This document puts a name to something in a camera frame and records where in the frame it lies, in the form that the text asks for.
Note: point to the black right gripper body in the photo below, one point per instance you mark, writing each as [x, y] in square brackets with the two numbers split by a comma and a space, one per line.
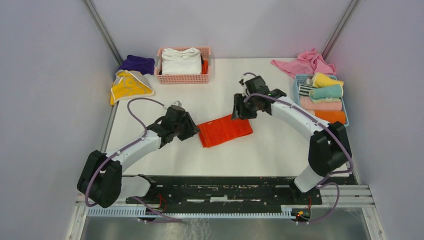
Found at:
[249, 105]

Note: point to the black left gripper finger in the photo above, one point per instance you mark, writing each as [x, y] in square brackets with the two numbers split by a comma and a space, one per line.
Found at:
[190, 128]
[186, 135]

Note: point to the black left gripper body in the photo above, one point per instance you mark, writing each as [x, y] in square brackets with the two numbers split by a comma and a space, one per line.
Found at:
[182, 128]

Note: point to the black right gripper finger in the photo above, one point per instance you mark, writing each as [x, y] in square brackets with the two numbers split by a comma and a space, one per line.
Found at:
[237, 104]
[247, 114]

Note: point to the orange red towel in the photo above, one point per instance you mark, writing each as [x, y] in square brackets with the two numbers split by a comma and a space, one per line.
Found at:
[221, 130]

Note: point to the yellow green teal towel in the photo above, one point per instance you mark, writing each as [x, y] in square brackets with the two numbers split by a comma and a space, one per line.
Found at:
[329, 94]

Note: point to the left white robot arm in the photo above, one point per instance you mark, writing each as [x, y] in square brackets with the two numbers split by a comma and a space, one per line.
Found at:
[101, 179]

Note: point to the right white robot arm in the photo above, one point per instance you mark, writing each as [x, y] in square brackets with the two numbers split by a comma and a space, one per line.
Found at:
[329, 146]

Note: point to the orange cloth in pink basket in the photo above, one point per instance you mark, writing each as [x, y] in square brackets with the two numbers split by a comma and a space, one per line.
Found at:
[204, 67]

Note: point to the blue perforated basket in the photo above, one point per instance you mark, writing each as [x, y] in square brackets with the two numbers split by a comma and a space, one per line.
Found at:
[303, 79]

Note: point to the rolled striped towel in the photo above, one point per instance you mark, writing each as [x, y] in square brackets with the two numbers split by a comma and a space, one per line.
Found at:
[304, 90]

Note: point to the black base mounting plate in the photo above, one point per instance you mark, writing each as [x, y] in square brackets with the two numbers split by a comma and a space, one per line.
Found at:
[221, 194]

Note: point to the pink perforated basket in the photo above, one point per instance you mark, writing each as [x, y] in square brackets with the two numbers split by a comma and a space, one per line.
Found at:
[183, 78]

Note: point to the white folded cloth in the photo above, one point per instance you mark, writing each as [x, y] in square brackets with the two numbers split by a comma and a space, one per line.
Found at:
[181, 62]

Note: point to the purple cloth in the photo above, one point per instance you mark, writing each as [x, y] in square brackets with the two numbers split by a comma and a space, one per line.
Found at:
[140, 64]

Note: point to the rolled yellow towel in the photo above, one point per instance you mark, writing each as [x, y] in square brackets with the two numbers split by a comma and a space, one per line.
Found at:
[320, 80]

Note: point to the pink crumpled towel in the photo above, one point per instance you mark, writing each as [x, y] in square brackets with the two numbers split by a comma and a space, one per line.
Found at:
[307, 62]

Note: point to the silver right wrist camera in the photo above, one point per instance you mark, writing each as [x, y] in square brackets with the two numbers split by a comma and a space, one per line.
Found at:
[245, 91]

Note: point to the aluminium corner rail right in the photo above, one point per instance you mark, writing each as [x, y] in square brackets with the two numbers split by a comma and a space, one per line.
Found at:
[339, 27]

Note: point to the aluminium corner rail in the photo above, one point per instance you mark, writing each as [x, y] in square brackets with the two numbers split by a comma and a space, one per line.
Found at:
[102, 28]
[339, 27]

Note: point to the aluminium corner rail left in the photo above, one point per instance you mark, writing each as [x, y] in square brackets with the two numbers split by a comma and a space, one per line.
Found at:
[102, 28]

